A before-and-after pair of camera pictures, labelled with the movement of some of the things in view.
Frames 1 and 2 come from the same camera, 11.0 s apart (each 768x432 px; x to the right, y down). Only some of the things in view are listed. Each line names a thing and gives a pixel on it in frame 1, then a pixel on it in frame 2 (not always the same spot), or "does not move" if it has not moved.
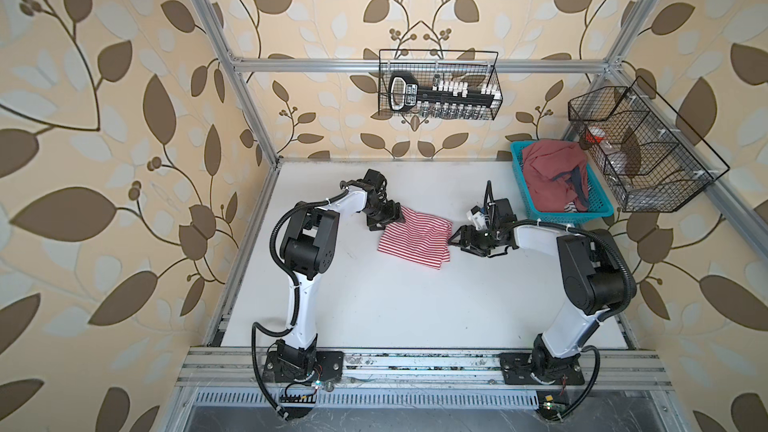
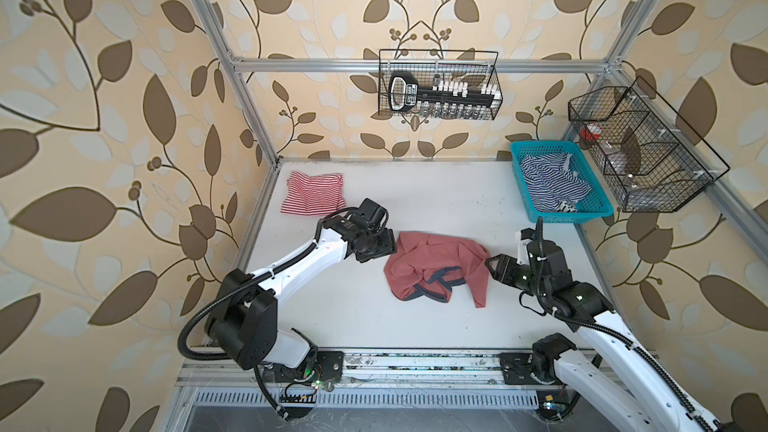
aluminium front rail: [216, 367] does not move
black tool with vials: [454, 99] does not move
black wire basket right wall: [652, 161] does not move
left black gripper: [395, 214] to [389, 244]
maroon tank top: [557, 174] to [427, 265]
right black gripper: [467, 238] to [503, 267]
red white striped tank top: [420, 239] to [316, 195]
